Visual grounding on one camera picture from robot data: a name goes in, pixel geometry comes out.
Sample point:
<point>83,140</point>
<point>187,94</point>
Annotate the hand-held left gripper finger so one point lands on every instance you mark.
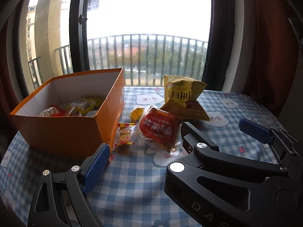
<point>95,167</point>

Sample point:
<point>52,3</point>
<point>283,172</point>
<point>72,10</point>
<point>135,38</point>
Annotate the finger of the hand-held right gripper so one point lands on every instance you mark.
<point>194,134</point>
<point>254,130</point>

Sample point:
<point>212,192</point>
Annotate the clear packet with red tray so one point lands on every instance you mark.
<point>157,127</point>

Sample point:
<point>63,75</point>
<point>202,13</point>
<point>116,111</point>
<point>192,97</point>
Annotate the yellow chip bag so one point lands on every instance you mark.
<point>182,99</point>

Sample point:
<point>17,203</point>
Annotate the orange yellow candy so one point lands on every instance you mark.
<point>124,139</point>

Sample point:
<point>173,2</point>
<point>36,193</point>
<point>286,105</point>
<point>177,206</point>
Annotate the orange cardboard box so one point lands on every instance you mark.
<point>59,132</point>

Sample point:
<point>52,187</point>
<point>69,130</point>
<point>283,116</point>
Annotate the red yellow striped candy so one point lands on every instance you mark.
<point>126,124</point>

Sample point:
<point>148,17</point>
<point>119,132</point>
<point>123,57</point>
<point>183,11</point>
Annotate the orange jelly packet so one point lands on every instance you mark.
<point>137,112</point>

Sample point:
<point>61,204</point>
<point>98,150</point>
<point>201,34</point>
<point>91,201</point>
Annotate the yellow green grey snack packet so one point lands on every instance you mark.
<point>79,104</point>

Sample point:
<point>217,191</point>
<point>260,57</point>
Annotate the small yellow snack packet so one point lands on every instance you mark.
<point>95,100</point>

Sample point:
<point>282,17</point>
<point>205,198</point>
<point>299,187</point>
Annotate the long red white snack packet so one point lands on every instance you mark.
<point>47,112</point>

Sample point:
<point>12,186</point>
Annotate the blue checked bear blanket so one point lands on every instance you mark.
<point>132,189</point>

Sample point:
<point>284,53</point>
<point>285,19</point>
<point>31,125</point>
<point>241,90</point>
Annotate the dark red curtain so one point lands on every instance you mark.
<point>265,52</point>
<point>6,80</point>

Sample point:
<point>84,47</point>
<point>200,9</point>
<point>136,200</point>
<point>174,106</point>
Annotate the balcony railing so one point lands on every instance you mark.
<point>142,34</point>

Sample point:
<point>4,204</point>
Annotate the apartment building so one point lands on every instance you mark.
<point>29,28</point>

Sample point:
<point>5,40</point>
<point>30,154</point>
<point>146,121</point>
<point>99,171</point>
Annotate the black window frame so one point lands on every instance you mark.
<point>77,40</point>

